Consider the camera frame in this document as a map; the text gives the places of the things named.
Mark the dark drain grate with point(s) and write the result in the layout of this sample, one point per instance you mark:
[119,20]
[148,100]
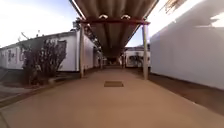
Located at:
[113,84]

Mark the white building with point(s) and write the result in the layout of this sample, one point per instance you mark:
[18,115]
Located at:
[186,50]
[71,53]
[135,58]

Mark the covered walkway canopy with posts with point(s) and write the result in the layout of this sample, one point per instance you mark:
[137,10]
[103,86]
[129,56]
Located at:
[113,30]

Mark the brown concrete path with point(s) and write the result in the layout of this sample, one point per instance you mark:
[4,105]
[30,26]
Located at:
[113,106]

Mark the bare dark bush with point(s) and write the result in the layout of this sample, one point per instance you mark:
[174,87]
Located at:
[50,60]

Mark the concrete kerb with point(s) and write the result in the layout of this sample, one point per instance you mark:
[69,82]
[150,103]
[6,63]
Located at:
[30,94]

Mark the brown dirt strip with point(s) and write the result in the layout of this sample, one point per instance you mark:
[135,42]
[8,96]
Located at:
[13,87]
[196,92]

